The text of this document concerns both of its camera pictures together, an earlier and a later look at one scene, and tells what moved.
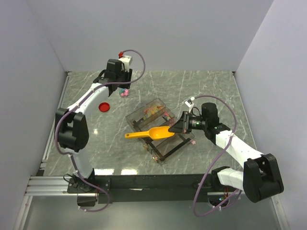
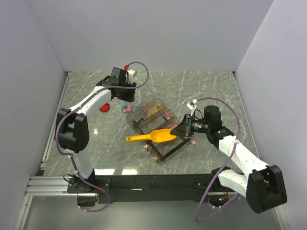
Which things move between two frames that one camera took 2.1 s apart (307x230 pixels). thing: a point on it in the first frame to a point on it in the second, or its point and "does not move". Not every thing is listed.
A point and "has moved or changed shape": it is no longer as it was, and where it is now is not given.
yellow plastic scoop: x=155 y=133 has moved or changed shape
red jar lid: x=104 y=107 does not move
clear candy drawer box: x=156 y=113 does not move
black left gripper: x=127 y=73 to x=130 y=97
